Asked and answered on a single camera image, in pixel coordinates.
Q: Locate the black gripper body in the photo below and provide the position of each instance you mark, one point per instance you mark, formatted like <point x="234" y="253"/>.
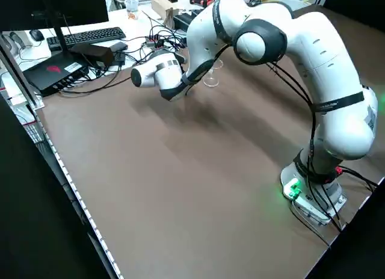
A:
<point x="180" y="58"/>

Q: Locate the clear glass beaker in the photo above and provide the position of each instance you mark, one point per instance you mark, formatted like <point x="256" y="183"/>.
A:
<point x="210" y="80"/>

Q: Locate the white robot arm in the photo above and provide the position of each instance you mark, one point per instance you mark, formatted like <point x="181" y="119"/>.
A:
<point x="331" y="95"/>

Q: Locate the grey usb hub red plugs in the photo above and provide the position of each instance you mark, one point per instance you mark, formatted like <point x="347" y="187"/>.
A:
<point x="155" y="40"/>

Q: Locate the black stepped boxes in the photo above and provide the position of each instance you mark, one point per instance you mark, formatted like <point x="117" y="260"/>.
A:
<point x="182" y="20"/>

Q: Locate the light wooden box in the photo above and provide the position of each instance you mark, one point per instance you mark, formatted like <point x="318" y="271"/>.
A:
<point x="159" y="5"/>

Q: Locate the red and black hand tool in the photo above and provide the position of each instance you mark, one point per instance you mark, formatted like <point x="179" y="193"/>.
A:
<point x="204" y="1"/>

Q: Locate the small black power adapter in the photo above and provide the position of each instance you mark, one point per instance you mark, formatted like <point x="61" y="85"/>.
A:
<point x="118" y="46"/>

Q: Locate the clear plastic cup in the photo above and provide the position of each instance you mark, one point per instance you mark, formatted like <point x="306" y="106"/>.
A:
<point x="132" y="10"/>

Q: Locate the black power brick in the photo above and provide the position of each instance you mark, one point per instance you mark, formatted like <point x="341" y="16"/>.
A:
<point x="96" y="53"/>

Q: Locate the black keyboard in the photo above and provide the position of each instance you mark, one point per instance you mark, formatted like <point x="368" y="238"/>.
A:
<point x="90" y="35"/>

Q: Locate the black laptop with red logo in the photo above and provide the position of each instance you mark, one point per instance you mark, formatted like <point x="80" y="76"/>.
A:
<point x="51" y="74"/>

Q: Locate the black computer monitor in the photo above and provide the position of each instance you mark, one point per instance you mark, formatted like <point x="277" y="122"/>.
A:
<point x="60" y="5"/>

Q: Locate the black computer mouse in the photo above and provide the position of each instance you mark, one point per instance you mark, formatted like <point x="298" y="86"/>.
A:
<point x="36" y="35"/>

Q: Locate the aluminium corner post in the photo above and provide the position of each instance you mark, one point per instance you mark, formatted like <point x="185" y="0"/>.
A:
<point x="18" y="71"/>

